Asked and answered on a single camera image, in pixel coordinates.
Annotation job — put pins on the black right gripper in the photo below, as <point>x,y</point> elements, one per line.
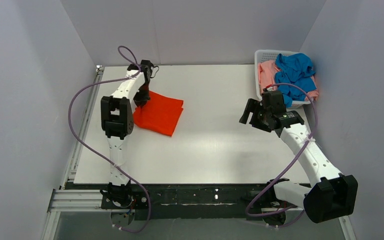
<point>254,115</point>

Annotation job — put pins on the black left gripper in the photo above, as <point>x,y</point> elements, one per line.
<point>141,98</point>

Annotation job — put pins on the orange t shirt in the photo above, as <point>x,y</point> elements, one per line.
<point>160,114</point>

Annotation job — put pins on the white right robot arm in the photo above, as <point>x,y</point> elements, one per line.
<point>331,194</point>

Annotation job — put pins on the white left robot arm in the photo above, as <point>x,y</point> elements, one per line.
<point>117,122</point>

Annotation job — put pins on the pink t shirt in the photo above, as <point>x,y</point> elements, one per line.
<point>266,72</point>

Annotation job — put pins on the white plastic laundry basket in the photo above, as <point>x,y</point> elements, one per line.
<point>265,55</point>

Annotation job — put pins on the blue t shirt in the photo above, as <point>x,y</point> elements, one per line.
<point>295,78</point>

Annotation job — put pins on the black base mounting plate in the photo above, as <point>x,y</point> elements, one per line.
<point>185,201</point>

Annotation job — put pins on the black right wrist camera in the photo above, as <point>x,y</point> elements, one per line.
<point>273,102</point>

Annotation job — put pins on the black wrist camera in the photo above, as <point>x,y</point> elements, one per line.
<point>147,68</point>
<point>273,102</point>

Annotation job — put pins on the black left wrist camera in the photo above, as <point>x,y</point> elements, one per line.
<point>147,68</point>

